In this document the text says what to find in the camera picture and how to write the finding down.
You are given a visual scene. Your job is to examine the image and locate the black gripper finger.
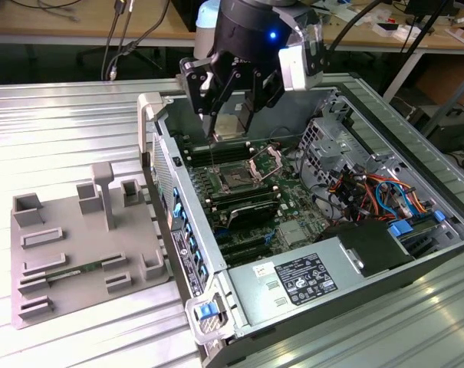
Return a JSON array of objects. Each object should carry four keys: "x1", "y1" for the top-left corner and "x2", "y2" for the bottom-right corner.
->
[
  {"x1": 240, "y1": 67, "x2": 286, "y2": 133},
  {"x1": 179, "y1": 56, "x2": 241, "y2": 138}
]

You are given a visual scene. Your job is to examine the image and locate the silver square CPU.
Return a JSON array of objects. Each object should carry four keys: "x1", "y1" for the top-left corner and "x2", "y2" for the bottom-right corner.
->
[{"x1": 212, "y1": 114, "x2": 248, "y2": 143}]

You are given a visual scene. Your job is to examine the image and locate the black RAM slot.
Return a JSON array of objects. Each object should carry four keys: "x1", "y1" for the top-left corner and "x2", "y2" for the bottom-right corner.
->
[
  {"x1": 183, "y1": 142, "x2": 252, "y2": 156},
  {"x1": 205, "y1": 184, "x2": 275, "y2": 201},
  {"x1": 210, "y1": 191, "x2": 279, "y2": 211},
  {"x1": 187, "y1": 149, "x2": 252, "y2": 166}
]

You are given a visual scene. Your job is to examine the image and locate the CPU socket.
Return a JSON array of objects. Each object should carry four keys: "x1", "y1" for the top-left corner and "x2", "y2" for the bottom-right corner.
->
[{"x1": 216, "y1": 164, "x2": 252, "y2": 193}]

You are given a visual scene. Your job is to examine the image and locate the black expansion slot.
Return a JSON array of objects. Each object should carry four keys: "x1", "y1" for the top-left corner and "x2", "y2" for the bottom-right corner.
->
[
  {"x1": 222, "y1": 245, "x2": 273, "y2": 266},
  {"x1": 218, "y1": 234, "x2": 269, "y2": 254}
]

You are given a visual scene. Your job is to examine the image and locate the metal socket cover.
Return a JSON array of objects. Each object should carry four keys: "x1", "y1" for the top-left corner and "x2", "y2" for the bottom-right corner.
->
[{"x1": 248, "y1": 146, "x2": 285, "y2": 182}]

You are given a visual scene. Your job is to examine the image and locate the silver metal drive cage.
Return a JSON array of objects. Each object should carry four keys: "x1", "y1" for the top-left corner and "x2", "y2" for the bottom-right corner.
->
[{"x1": 298, "y1": 117, "x2": 370, "y2": 192}]

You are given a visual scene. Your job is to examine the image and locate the green motherboard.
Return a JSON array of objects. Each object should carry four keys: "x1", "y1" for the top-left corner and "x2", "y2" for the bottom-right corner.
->
[{"x1": 179, "y1": 140, "x2": 324, "y2": 268}]

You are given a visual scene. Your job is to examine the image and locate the black expansion card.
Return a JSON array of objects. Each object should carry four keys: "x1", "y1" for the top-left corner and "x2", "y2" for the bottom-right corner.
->
[{"x1": 225, "y1": 201, "x2": 278, "y2": 233}]

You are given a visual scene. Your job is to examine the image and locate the white small parts tray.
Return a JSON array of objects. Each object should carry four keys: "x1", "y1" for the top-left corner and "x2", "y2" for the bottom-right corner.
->
[{"x1": 375, "y1": 21, "x2": 411, "y2": 39}]

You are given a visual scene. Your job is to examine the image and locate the silver chipset heatsink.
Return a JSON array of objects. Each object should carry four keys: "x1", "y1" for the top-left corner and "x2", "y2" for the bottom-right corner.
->
[{"x1": 279, "y1": 222, "x2": 309, "y2": 245}]

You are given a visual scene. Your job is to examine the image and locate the black fan shroud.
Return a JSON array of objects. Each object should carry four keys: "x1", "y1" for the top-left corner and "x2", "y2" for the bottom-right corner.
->
[{"x1": 315, "y1": 220, "x2": 415, "y2": 279}]

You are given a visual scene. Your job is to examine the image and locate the grey plastic parts rack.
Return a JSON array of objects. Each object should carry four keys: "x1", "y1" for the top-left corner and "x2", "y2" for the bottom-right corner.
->
[{"x1": 9, "y1": 160, "x2": 171, "y2": 333}]

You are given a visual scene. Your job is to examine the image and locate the blue plastic drive latch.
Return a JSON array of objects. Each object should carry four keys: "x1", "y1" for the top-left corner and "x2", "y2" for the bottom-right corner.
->
[{"x1": 388, "y1": 220, "x2": 415, "y2": 239}]

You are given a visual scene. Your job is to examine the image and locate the black computer tower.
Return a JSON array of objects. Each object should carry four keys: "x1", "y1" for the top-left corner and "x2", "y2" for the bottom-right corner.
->
[{"x1": 426, "y1": 114, "x2": 464, "y2": 154}]

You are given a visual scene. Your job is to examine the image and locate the silver power supply unit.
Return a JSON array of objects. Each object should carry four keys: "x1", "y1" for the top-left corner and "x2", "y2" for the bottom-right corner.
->
[{"x1": 225, "y1": 235, "x2": 370, "y2": 327}]

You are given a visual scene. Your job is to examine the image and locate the green RAM stick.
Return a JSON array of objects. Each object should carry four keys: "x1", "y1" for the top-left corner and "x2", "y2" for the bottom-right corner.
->
[{"x1": 43, "y1": 261, "x2": 107, "y2": 283}]

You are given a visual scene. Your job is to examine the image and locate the open black PC case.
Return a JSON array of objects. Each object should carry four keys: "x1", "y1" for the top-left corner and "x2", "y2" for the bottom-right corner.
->
[{"x1": 137, "y1": 82, "x2": 464, "y2": 368}]

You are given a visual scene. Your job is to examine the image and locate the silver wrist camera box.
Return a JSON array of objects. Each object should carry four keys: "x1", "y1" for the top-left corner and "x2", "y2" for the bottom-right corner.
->
[{"x1": 277, "y1": 46, "x2": 327, "y2": 93}]

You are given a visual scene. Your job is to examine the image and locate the thick black camera cable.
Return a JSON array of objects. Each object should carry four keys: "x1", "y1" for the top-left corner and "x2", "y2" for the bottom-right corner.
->
[{"x1": 325, "y1": 0, "x2": 384, "y2": 54}]

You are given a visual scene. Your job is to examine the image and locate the orange red wire bundle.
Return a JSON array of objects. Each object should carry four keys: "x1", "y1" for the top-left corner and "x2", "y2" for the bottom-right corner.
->
[{"x1": 329, "y1": 172, "x2": 436, "y2": 223}]

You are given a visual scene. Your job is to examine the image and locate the wooden desk white frame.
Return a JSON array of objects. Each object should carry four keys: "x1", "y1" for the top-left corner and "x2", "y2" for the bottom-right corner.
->
[{"x1": 0, "y1": 0, "x2": 464, "y2": 54}]

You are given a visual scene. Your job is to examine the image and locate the blue flat wire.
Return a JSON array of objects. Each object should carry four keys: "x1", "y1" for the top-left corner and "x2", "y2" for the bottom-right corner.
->
[{"x1": 375, "y1": 179, "x2": 413, "y2": 220}]

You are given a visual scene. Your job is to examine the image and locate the blue case handle latch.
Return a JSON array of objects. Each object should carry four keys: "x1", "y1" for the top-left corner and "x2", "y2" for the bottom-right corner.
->
[{"x1": 198, "y1": 302, "x2": 219, "y2": 320}]

